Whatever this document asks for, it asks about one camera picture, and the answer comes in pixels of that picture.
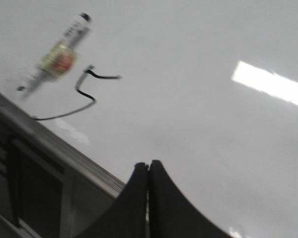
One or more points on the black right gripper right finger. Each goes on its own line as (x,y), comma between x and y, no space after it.
(171,214)

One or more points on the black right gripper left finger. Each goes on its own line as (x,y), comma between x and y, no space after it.
(126,217)

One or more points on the white whiteboard marker with tape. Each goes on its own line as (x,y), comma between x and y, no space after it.
(59,58)

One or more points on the dark cabinet under whiteboard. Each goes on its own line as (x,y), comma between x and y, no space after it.
(31,185)

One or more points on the white whiteboard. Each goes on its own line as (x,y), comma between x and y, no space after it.
(209,87)

